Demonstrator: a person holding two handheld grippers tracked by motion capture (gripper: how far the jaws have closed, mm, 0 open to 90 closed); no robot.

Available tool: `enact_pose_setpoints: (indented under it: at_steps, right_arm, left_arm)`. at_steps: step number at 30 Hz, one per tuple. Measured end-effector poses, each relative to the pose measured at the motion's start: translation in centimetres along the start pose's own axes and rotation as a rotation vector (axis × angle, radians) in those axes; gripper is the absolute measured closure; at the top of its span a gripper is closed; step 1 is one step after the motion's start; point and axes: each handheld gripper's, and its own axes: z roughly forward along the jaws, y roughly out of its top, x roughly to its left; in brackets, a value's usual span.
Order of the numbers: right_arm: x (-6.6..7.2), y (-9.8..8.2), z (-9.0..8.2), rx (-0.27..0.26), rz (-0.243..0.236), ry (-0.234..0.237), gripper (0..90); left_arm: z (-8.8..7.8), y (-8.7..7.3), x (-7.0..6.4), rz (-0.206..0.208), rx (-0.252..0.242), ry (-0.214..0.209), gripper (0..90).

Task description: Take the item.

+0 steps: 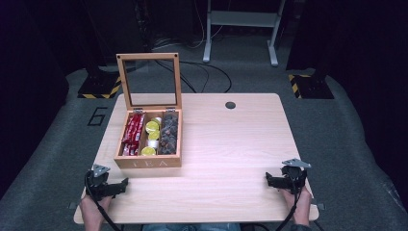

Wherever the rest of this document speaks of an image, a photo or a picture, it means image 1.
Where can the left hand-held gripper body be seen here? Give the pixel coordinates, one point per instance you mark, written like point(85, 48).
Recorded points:
point(97, 183)

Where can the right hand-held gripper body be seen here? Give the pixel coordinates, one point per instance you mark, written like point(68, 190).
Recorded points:
point(295, 176)

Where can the wooden box with window lid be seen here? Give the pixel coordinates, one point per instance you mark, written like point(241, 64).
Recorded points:
point(147, 162)

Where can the person's left hand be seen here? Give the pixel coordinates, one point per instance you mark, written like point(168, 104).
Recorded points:
point(93, 210)

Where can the person's right hand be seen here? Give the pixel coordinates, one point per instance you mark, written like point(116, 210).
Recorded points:
point(300, 207)

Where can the yellow lid capsule cup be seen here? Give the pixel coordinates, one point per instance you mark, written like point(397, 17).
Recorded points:
point(154, 135)
point(148, 151)
point(152, 127)

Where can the white capsule cup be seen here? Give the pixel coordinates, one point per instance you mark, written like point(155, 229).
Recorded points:
point(158, 120)
point(152, 143)

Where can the bunch of red packets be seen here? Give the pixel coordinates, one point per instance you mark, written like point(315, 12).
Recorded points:
point(133, 131)

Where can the dark brown tea packets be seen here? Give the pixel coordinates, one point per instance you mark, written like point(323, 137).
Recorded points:
point(168, 134)

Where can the dark round table grommet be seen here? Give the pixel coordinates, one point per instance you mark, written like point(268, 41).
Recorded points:
point(230, 105)

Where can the hazard striped black stand base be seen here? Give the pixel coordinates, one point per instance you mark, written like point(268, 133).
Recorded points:
point(102, 86)
point(312, 87)

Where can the grey table bracket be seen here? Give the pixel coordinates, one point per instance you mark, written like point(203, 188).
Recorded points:
point(319, 205)
point(72, 205)

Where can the white metal desk frame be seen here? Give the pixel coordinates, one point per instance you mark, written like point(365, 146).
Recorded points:
point(240, 19)

